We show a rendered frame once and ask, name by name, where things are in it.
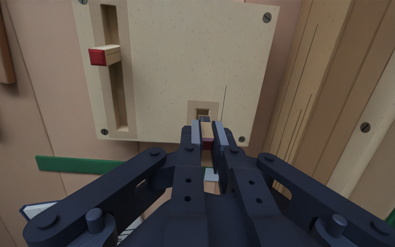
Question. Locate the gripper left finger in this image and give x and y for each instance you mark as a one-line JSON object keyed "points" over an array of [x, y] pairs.
{"points": [[115, 192]]}

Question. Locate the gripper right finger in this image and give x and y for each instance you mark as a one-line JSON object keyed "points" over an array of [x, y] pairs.
{"points": [[321, 199]]}

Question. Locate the brown wooden organ body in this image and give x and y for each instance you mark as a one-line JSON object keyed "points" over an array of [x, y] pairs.
{"points": [[338, 68]]}

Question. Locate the beige slotted tray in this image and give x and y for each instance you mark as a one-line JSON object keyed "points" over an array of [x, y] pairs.
{"points": [[183, 61]]}

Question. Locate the green felt strip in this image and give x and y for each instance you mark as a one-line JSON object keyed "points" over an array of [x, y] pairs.
{"points": [[77, 165]]}

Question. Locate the dark slotted screw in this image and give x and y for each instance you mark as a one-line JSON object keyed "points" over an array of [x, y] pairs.
{"points": [[365, 127], [83, 1], [267, 17], [241, 139], [104, 131]]}

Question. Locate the white paper with blue edge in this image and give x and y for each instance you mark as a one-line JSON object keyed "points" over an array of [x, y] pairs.
{"points": [[38, 209]]}

